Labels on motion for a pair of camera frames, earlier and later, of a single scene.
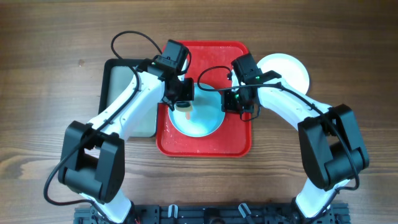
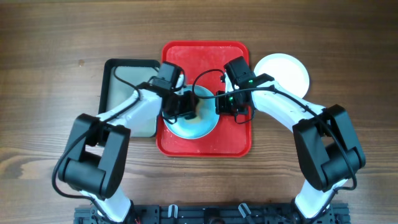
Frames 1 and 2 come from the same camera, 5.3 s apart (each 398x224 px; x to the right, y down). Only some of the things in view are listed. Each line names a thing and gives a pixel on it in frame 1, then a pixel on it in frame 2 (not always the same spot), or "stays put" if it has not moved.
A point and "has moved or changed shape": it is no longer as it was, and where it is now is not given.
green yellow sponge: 183,106 has moved or changed shape
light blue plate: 206,117 has moved or changed shape
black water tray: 114,74 stays put
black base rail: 339,213 stays put
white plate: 290,69 stays put
